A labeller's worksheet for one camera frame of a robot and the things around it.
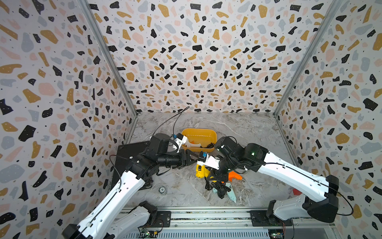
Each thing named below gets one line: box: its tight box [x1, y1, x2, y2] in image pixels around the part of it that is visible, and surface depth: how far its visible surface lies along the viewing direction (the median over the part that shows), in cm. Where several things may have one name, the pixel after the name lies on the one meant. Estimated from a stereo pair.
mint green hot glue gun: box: [212, 182, 237, 205], surface depth 81 cm
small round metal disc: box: [158, 186, 166, 194], surface depth 81 cm
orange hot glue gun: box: [220, 171, 246, 184], surface depth 89 cm
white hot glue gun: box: [186, 141, 215, 149], surface depth 102 cm
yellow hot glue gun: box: [195, 163, 217, 183], surface depth 64 cm
